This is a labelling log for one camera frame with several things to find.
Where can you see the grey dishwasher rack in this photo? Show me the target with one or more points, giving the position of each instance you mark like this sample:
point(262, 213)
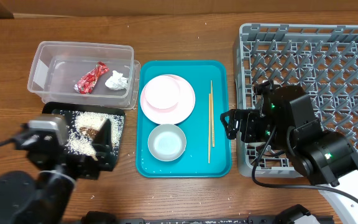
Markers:
point(322, 59)

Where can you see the white napkin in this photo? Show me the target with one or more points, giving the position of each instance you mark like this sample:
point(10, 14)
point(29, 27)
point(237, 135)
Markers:
point(116, 81)

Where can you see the teal plastic tray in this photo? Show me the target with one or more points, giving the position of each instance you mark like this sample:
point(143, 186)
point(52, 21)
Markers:
point(194, 161)

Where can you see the pink large plate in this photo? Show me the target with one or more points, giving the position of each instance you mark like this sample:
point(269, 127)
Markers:
point(176, 114)

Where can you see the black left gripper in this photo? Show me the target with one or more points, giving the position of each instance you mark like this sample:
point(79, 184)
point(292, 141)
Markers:
point(89, 167)

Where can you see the black waste tray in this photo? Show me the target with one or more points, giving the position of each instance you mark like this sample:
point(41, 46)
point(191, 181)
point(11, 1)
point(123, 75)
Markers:
point(53, 107)

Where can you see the red snack wrapper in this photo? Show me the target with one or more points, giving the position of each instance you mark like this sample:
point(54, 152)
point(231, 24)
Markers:
point(87, 83)

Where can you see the rice and food leftovers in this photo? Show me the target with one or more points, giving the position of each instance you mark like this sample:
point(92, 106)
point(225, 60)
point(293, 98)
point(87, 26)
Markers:
point(84, 126)

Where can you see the wooden chopstick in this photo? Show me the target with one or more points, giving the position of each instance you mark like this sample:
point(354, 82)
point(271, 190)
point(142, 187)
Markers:
point(212, 115)
point(209, 128)

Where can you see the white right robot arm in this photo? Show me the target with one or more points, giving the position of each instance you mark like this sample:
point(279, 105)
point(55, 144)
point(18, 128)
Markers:
point(286, 121)

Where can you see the clear plastic bin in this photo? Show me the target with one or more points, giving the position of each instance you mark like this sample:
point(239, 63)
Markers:
point(58, 66)

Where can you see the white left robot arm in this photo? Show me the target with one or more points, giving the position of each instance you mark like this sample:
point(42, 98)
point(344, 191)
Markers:
point(44, 200)

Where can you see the grey bowl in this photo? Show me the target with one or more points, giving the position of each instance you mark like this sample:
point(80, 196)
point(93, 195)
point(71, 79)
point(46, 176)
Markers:
point(166, 142)

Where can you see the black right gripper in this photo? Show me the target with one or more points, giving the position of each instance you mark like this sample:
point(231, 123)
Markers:
point(248, 116)

